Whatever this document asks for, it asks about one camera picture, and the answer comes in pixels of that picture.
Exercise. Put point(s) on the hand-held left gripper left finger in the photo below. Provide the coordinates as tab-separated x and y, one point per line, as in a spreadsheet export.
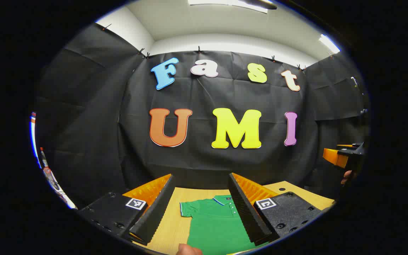
158	209

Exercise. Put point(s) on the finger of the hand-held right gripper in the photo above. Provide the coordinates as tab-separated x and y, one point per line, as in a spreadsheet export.
335	157

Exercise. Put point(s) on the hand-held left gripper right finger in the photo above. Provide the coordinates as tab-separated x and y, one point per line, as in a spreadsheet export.
246	209

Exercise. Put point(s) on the green T-shirt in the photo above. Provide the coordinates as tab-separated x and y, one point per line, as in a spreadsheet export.
214	226

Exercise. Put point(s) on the ceiling light panel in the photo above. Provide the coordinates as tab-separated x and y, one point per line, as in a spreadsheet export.
329	43
230	4

